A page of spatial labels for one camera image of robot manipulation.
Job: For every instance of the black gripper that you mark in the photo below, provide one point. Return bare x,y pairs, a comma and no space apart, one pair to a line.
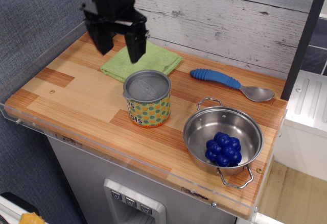
103,18

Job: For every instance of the clear acrylic table guard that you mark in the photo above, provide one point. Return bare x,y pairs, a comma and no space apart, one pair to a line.
71,99

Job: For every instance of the white toy sink unit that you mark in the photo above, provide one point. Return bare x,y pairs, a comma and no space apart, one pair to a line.
301,144

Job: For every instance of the dotted can with grey lid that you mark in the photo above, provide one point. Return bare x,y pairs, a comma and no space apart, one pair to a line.
147,93

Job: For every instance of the silver dispenser button panel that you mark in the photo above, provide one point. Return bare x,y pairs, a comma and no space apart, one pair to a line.
129,206

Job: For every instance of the dark grey right post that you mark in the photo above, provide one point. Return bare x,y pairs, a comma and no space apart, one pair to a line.
308,30

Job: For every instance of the grey toy fridge cabinet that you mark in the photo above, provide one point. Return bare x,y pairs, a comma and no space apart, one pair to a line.
86,172

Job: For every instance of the stainless steel pot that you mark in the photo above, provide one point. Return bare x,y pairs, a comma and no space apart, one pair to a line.
203,126

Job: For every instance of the blue toy grapes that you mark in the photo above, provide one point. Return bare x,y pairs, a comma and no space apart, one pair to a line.
223,150

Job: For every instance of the blue handled metal spoon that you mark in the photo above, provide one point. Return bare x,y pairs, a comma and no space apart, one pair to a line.
255,94

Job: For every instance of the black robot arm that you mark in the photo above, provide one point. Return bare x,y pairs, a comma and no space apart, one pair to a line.
106,18

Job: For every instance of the green cloth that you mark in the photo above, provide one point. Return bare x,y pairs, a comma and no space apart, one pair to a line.
156,58

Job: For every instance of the yellow object at corner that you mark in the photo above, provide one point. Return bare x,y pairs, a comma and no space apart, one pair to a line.
31,218

